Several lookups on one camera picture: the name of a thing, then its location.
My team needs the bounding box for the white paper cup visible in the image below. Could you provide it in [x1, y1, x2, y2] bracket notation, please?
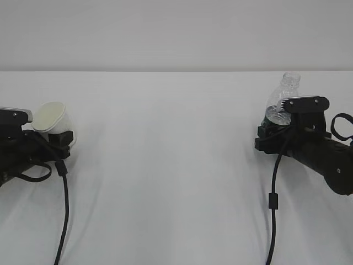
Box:
[31, 101, 77, 147]

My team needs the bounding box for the black left camera cable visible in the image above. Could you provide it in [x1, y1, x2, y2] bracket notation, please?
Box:
[13, 135, 69, 265]

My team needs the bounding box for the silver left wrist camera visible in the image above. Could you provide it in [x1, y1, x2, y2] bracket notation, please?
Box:
[1, 107, 33, 131]

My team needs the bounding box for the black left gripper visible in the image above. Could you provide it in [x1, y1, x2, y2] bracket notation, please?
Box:
[26, 131, 74, 161]

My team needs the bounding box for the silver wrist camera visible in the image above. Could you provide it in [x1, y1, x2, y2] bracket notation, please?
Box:
[277, 96, 330, 132]
[1, 107, 33, 131]

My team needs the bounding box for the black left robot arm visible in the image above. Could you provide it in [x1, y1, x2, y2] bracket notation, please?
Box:
[1, 130, 74, 185]

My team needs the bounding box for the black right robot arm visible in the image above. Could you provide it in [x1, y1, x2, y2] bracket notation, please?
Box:
[255, 113, 352, 195]

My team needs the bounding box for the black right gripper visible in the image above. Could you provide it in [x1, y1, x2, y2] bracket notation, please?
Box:
[254, 123, 300, 156]

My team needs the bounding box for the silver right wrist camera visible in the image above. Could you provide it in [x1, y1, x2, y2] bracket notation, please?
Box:
[277, 96, 330, 132]

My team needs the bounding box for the clear water bottle green label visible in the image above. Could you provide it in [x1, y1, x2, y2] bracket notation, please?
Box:
[261, 71, 301, 126]

